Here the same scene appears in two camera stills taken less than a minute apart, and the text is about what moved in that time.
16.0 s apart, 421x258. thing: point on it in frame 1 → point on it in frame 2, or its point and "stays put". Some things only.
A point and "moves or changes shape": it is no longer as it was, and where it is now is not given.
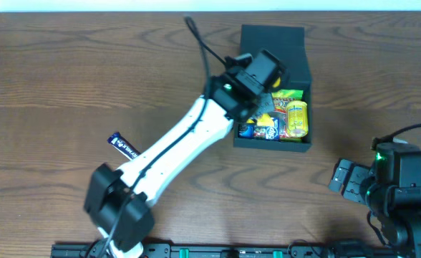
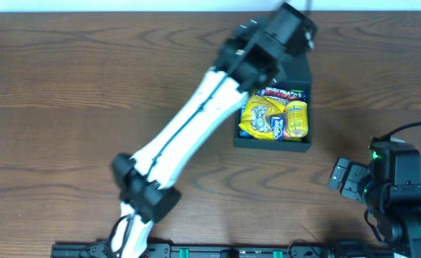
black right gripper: [362, 184] stays put
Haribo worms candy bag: [280, 98] → [296, 119]
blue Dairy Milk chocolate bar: [117, 140] → [282, 92]
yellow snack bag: [265, 120] moves or changes shape
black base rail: [273, 250] stays put
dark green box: [288, 44] stays put
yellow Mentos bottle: [297, 118] stays put
